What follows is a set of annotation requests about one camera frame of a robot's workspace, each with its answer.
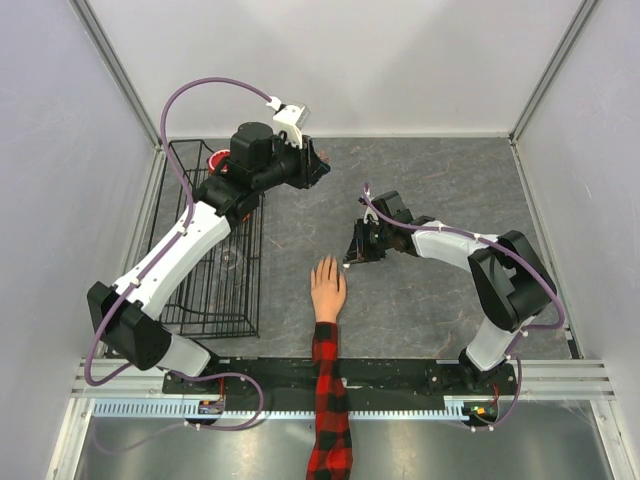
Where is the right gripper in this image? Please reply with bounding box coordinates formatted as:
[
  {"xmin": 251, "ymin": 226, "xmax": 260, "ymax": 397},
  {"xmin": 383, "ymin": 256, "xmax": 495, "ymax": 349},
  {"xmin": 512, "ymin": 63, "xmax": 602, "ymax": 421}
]
[{"xmin": 344, "ymin": 218, "xmax": 392, "ymax": 264}]

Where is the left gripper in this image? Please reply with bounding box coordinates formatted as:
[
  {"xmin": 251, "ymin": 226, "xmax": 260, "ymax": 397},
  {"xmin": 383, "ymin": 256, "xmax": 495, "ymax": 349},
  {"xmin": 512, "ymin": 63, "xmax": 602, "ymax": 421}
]
[{"xmin": 255, "ymin": 131, "xmax": 331, "ymax": 194}]

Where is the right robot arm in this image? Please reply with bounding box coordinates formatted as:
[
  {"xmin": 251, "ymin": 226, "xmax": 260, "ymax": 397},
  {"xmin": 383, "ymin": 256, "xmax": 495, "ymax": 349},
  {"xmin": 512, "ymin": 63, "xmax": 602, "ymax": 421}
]
[{"xmin": 343, "ymin": 187, "xmax": 565, "ymax": 394}]

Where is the red plaid sleeve forearm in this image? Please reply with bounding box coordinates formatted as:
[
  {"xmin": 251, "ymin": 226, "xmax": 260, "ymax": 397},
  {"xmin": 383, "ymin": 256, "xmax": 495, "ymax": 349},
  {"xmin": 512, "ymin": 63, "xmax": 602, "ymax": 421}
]
[{"xmin": 306, "ymin": 323, "xmax": 353, "ymax": 480}]

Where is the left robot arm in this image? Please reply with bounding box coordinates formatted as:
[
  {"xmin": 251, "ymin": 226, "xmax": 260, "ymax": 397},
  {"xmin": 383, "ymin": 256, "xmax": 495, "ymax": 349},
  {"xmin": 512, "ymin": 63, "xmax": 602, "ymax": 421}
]
[{"xmin": 87, "ymin": 122, "xmax": 330, "ymax": 393}]

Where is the mannequin hand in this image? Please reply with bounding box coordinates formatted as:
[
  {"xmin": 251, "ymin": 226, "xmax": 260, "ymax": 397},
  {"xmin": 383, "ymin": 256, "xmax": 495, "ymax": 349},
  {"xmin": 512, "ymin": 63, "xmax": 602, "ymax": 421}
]
[{"xmin": 310, "ymin": 255, "xmax": 347, "ymax": 323}]

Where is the red cup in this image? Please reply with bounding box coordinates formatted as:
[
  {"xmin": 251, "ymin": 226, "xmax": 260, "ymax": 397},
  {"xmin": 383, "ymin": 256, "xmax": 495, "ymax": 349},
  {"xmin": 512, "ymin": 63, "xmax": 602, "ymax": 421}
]
[{"xmin": 207, "ymin": 149, "xmax": 230, "ymax": 175}]

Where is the clear glass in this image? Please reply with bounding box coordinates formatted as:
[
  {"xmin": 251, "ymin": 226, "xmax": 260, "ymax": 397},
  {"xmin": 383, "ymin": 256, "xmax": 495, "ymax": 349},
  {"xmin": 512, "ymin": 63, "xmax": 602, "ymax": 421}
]
[{"xmin": 216, "ymin": 245, "xmax": 246, "ymax": 272}]

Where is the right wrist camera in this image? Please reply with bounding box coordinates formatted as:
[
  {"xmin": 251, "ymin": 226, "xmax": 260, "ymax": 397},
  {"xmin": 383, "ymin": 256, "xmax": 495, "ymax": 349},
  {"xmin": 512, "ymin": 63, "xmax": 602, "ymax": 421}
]
[{"xmin": 359, "ymin": 198, "xmax": 380, "ymax": 233}]

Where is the black wire rack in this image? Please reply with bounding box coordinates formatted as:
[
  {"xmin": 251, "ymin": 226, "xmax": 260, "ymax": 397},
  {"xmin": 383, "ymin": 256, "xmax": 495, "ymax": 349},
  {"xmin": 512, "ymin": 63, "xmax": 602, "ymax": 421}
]
[{"xmin": 138, "ymin": 139, "xmax": 264, "ymax": 340}]

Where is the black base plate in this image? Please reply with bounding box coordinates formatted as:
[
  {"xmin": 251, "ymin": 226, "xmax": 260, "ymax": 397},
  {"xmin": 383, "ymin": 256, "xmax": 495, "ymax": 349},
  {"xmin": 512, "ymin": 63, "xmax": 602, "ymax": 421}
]
[{"xmin": 162, "ymin": 357, "xmax": 519, "ymax": 412}]

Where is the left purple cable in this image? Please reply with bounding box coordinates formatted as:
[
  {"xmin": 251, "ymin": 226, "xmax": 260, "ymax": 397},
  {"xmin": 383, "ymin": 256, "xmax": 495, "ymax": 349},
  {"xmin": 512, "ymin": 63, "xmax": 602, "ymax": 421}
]
[{"xmin": 82, "ymin": 75, "xmax": 281, "ymax": 454}]

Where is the purple cable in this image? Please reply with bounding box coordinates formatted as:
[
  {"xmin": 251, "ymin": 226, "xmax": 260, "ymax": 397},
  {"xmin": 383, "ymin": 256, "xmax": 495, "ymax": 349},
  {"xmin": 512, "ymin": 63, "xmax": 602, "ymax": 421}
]
[
  {"xmin": 82, "ymin": 75, "xmax": 281, "ymax": 454},
  {"xmin": 360, "ymin": 182, "xmax": 567, "ymax": 434}
]

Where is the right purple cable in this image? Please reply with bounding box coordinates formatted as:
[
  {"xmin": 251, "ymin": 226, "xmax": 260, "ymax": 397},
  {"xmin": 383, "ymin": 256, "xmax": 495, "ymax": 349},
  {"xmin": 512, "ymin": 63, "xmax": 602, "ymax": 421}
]
[{"xmin": 360, "ymin": 182, "xmax": 567, "ymax": 434}]

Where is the aluminium cable rail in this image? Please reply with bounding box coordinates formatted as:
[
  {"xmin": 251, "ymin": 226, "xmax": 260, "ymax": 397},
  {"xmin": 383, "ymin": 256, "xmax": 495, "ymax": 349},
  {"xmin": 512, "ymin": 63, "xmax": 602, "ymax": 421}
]
[{"xmin": 94, "ymin": 395, "xmax": 521, "ymax": 421}]

